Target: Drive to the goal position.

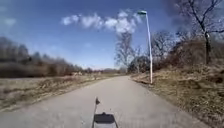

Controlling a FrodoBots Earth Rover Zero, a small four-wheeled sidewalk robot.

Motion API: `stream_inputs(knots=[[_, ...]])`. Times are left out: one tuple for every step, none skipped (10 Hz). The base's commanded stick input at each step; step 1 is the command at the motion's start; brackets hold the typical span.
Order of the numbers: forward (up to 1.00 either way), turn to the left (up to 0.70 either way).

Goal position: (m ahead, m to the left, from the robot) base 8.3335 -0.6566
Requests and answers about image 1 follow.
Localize tall pale bare tree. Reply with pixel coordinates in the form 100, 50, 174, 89
114, 31, 136, 69

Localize grey asphalt path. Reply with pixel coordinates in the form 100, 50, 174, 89
0, 75, 209, 128

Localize street lamp pole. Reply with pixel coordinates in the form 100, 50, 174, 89
137, 9, 154, 85

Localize broad bare tree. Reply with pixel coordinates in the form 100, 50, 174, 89
151, 30, 177, 66

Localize brown bare bushes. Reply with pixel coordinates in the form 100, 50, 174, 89
151, 36, 224, 73

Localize dry grass slope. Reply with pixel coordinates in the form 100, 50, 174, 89
130, 64, 224, 128

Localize dry grass field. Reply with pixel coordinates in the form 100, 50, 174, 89
0, 73, 124, 113

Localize wood of bare trees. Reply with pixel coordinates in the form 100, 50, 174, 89
0, 36, 121, 79

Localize large dark bare tree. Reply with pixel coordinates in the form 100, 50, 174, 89
174, 0, 224, 66

